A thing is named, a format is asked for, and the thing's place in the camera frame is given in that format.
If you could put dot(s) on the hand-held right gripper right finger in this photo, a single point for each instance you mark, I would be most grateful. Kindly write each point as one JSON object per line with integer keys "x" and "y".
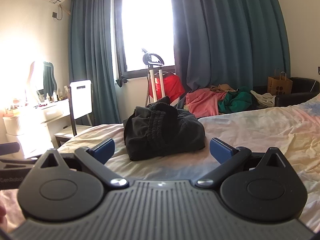
{"x": 221, "y": 152}

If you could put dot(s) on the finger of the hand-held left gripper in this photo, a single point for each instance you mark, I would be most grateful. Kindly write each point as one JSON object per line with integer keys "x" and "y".
{"x": 8, "y": 148}

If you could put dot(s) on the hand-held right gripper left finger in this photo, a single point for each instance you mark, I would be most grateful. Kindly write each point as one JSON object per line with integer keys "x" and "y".
{"x": 105, "y": 148}

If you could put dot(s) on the dark grey pants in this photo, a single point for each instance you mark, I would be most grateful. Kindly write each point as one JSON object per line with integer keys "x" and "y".
{"x": 185, "y": 135}

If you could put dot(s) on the black knit garment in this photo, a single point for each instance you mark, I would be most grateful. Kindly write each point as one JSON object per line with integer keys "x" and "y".
{"x": 161, "y": 103}

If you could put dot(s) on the white storage drawer unit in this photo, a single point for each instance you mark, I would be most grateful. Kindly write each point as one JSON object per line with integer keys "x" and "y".
{"x": 15, "y": 128}

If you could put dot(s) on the bed with pastel sheet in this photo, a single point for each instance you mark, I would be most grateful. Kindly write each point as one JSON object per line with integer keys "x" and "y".
{"x": 262, "y": 130}

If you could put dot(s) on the green cloth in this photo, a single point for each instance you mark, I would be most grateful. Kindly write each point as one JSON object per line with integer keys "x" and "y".
{"x": 235, "y": 103}

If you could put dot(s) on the pink cloth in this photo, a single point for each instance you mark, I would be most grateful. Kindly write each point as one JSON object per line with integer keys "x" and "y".
{"x": 202, "y": 102}

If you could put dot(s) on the chair with white backrest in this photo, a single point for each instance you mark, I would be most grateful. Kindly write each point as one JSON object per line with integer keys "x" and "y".
{"x": 80, "y": 100}

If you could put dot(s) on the white dressing table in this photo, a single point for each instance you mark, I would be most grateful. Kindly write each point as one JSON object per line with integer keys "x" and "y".
{"x": 51, "y": 110}

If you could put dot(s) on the tan cloth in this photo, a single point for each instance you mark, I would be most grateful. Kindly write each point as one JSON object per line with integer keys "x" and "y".
{"x": 222, "y": 87}

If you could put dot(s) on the white cloth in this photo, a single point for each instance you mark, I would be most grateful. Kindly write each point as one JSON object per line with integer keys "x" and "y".
{"x": 265, "y": 99}

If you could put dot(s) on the row of cosmetic bottles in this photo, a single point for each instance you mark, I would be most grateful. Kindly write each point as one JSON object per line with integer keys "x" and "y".
{"x": 54, "y": 97}

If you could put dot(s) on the wavy framed mirror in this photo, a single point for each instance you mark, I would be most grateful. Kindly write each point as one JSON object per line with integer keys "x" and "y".
{"x": 48, "y": 78}

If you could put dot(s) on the red cloth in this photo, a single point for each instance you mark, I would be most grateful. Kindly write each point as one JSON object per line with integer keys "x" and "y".
{"x": 172, "y": 85}

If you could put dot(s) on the brown paper bag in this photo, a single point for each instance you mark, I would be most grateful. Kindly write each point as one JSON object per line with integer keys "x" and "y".
{"x": 280, "y": 86}

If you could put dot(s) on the teal curtain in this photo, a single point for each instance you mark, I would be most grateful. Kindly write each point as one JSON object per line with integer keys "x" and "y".
{"x": 225, "y": 42}
{"x": 92, "y": 55}

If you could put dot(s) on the garment steamer stand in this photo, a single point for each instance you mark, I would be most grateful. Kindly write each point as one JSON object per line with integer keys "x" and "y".
{"x": 153, "y": 60}

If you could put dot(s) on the black armchair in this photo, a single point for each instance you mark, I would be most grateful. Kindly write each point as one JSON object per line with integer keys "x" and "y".
{"x": 302, "y": 90}

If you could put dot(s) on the window with dark frame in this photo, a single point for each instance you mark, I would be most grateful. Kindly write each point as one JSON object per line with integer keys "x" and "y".
{"x": 145, "y": 30}

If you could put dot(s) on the small black wall box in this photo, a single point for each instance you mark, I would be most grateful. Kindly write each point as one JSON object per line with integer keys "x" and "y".
{"x": 54, "y": 14}

